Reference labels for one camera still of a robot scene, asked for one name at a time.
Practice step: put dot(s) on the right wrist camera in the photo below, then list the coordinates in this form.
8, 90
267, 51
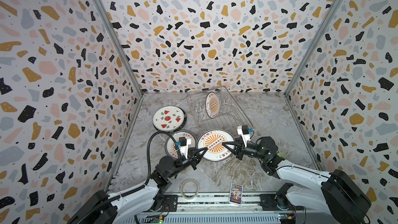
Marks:
246, 133

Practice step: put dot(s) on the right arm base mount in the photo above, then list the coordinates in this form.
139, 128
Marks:
278, 201

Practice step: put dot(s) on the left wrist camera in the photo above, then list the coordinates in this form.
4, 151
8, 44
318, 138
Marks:
182, 146

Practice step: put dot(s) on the brown rimmed cream plate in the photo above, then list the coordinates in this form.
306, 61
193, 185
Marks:
172, 119

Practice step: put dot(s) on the wire dish rack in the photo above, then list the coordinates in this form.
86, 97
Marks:
230, 115

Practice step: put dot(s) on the purple card box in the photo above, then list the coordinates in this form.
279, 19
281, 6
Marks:
236, 193

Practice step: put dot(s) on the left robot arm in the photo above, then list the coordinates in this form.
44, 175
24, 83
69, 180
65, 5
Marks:
114, 208

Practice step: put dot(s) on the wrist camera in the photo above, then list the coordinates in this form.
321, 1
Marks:
246, 133
182, 146

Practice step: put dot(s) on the orange sunburst plate front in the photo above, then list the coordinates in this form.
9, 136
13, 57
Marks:
167, 141

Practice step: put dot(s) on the watermelon pattern plate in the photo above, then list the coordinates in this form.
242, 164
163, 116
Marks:
157, 116

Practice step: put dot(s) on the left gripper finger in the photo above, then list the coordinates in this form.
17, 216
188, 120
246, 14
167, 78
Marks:
176, 136
195, 154

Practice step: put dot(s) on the aluminium front rail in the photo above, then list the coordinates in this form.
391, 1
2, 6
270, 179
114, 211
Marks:
214, 208

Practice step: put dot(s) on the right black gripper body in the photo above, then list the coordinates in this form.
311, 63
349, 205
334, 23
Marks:
241, 151

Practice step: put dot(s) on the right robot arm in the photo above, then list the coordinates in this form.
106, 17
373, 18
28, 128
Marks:
333, 193

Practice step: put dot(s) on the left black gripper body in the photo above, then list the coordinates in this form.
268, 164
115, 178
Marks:
187, 163

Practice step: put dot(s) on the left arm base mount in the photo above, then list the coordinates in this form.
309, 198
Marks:
165, 202

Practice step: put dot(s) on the orange sunburst plate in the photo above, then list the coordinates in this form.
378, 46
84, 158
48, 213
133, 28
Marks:
212, 105
167, 141
213, 140

